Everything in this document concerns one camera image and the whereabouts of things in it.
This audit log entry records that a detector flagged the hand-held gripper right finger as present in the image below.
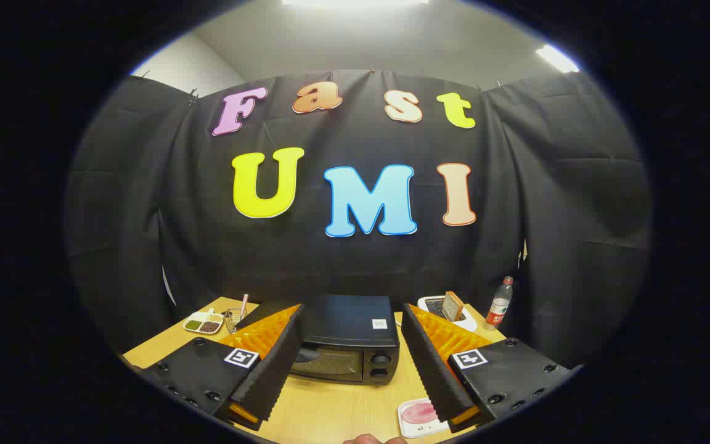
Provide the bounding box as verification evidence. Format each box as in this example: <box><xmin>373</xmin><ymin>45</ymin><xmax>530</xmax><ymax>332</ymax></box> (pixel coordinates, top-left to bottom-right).
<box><xmin>401</xmin><ymin>302</ymin><xmax>584</xmax><ymax>434</ymax></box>

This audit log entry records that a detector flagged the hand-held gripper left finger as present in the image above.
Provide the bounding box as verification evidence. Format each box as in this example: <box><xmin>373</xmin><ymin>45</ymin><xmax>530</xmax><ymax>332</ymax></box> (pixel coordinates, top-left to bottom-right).
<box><xmin>139</xmin><ymin>303</ymin><xmax>306</xmax><ymax>431</ymax></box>

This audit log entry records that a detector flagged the pink ham slice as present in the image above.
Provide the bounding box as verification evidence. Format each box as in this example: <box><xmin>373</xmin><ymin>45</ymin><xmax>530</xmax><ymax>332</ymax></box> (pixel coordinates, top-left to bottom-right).
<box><xmin>402</xmin><ymin>404</ymin><xmax>439</xmax><ymax>425</ymax></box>

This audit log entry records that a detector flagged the white square plate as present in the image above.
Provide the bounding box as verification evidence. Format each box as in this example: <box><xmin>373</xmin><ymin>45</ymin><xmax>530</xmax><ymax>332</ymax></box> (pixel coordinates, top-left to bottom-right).
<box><xmin>397</xmin><ymin>398</ymin><xmax>454</xmax><ymax>439</ymax></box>

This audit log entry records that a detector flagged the black toaster oven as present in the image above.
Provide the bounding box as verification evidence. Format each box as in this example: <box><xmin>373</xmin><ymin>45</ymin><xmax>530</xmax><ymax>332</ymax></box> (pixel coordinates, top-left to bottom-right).
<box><xmin>238</xmin><ymin>295</ymin><xmax>401</xmax><ymax>386</ymax></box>

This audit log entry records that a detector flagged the white toaster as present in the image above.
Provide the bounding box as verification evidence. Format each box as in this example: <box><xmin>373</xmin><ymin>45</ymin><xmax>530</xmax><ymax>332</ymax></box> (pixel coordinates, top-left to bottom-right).
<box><xmin>417</xmin><ymin>296</ymin><xmax>478</xmax><ymax>332</ymax></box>

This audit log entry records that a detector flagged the bread slice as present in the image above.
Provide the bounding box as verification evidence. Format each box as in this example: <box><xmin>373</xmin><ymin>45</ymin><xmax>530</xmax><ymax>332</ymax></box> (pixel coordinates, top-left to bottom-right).
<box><xmin>442</xmin><ymin>291</ymin><xmax>465</xmax><ymax>322</ymax></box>

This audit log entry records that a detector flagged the divided dish of beans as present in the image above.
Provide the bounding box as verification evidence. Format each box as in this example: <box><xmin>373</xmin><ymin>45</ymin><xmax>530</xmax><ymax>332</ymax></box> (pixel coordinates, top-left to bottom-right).
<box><xmin>183</xmin><ymin>310</ymin><xmax>225</xmax><ymax>334</ymax></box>

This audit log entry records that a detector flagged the clear water bottle red label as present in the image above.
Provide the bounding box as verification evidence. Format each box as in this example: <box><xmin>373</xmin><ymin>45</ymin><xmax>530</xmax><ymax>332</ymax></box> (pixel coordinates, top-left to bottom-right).
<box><xmin>486</xmin><ymin>276</ymin><xmax>514</xmax><ymax>331</ymax></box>

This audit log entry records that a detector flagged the ceiling light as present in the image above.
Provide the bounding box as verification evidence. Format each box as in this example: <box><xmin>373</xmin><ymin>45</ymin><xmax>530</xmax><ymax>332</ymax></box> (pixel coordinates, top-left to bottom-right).
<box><xmin>536</xmin><ymin>44</ymin><xmax>580</xmax><ymax>74</ymax></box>

